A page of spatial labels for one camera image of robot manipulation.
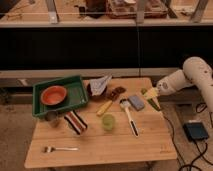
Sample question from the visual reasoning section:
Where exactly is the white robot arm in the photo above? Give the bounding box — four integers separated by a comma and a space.
144, 57, 213, 113

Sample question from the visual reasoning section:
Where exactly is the green plastic cup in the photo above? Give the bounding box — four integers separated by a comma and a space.
102, 114, 115, 131

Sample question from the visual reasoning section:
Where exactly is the small metal cup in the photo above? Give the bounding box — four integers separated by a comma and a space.
45, 111, 59, 127

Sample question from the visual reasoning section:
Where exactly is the blue sponge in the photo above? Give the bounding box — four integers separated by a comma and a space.
128, 95, 145, 111

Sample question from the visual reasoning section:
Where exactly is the wooden table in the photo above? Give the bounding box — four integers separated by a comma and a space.
24, 77, 178, 170

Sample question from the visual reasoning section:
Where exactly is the brown cookie piece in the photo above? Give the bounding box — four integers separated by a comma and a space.
107, 87, 126, 101

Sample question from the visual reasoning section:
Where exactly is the white patterned cloth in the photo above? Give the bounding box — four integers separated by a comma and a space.
89, 75, 112, 96

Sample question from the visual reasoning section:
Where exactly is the black foot pedal box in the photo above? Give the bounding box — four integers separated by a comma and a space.
183, 122, 209, 141

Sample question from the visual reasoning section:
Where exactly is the orange bowl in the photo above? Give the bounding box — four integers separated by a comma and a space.
40, 85, 67, 106

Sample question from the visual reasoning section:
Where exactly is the green plastic tray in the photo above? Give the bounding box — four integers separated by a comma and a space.
32, 75, 89, 119

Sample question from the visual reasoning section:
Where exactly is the silver fork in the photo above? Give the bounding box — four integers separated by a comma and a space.
43, 146, 78, 153

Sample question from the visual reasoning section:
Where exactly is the white handled brush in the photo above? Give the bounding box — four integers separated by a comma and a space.
120, 99, 139, 137

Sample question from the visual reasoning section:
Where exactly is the black cable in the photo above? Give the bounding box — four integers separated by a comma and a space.
163, 114, 213, 171

